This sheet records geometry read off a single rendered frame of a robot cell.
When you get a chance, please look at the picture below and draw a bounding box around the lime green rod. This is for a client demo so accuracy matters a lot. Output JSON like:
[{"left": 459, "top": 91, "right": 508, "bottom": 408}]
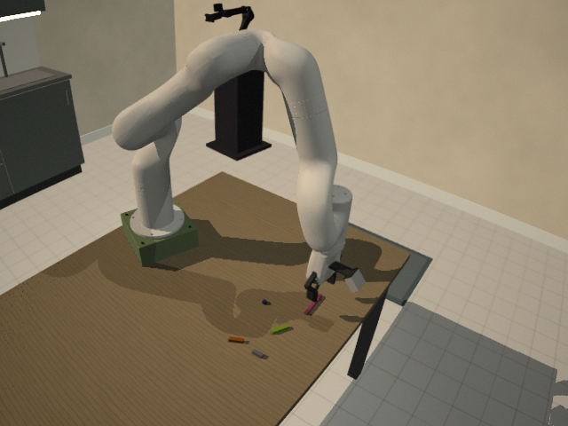
[{"left": 271, "top": 324, "right": 289, "bottom": 335}]

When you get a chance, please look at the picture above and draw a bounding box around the pink rod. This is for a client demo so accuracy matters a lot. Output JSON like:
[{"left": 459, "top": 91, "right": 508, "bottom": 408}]
[{"left": 304, "top": 294, "right": 322, "bottom": 315}]

